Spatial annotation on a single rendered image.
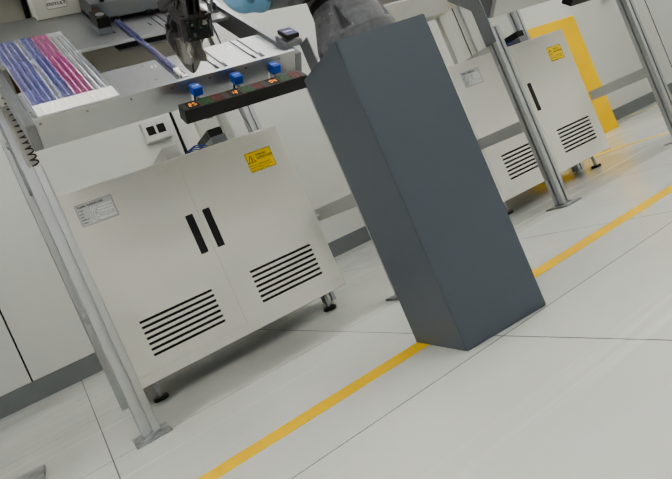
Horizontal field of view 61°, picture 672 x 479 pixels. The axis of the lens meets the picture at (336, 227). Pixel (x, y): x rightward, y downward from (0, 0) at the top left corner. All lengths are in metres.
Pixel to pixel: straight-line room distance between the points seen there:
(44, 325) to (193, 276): 1.70
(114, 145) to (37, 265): 0.76
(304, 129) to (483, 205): 2.84
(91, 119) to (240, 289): 0.64
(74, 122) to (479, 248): 0.92
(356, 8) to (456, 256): 0.45
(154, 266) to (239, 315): 0.28
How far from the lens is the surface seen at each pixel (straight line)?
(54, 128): 1.40
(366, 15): 1.02
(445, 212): 0.97
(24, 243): 3.32
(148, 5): 1.97
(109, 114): 1.42
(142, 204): 1.69
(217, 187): 1.74
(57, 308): 3.29
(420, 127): 0.97
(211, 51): 1.66
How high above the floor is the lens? 0.31
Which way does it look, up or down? 2 degrees down
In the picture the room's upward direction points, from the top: 23 degrees counter-clockwise
